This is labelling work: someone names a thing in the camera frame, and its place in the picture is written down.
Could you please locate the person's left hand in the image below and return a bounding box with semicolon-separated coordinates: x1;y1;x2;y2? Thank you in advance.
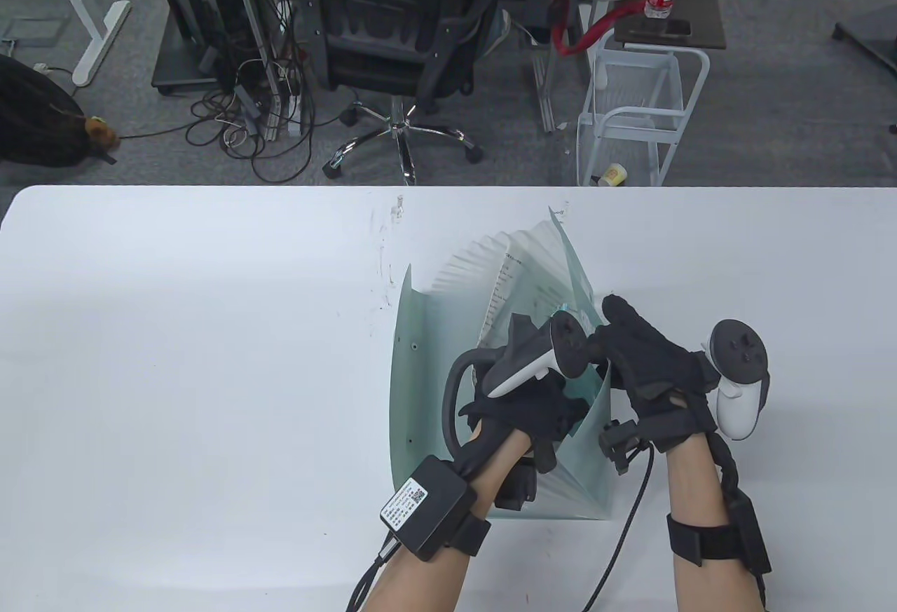
459;360;591;469

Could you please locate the person's right hand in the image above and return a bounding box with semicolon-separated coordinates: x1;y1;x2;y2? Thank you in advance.
586;294;721;453

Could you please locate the black and white handheld controller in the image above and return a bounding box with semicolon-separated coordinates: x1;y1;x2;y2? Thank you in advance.
443;311;589;458
701;319;772;441

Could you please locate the light green accordion folder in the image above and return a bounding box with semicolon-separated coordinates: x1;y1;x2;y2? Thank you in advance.
388;209;614;522

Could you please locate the person's left forearm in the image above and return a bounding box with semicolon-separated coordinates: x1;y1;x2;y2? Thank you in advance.
364;426;533;612

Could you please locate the black labelled wrist box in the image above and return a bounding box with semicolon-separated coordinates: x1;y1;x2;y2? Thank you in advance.
380;456;477;562
729;486;772;578

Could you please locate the black smartphone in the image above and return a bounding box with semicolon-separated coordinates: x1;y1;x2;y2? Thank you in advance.
626;18;692;36

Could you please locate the dark brown side table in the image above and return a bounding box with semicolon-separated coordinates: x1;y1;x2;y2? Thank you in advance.
613;0;727;50

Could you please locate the black office chair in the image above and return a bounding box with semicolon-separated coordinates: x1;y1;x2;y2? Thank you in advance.
294;0;505;182

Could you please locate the black floor box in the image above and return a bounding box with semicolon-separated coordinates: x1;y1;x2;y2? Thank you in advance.
522;0;554;45

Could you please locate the black stand base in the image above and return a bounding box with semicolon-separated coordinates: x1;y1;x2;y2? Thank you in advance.
833;6;897;80

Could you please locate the black rolling stand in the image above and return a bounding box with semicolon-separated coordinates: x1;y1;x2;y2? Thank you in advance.
152;30;232;95

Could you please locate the brown plush toy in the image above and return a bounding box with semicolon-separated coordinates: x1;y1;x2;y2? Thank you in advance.
83;118;120;149

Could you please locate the black backpack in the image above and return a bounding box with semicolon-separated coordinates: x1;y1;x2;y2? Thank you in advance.
0;55;116;168

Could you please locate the grey floor outlet plate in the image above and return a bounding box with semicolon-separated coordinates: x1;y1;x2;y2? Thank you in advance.
0;18;67;46

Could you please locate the black wrist camera block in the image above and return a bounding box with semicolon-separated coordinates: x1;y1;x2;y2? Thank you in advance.
598;419;656;476
494;454;540;511

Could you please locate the black wrist strap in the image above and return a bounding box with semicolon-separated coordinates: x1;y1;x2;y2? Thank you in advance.
666;514;754;567
448;514;491;557

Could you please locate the black braided cable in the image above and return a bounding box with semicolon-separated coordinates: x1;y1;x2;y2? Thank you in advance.
582;440;656;612
343;535;407;612

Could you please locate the silver aluminium profile post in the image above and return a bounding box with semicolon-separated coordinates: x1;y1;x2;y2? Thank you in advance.
531;51;558;132

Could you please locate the white wire basket cart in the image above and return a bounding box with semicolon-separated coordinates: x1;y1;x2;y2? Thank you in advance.
576;44;711;186

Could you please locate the tangle of black cables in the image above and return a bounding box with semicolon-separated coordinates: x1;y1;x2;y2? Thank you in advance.
186;58;348;184

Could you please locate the silver aluminium frame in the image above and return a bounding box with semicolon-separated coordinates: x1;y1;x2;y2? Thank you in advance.
223;0;313;143

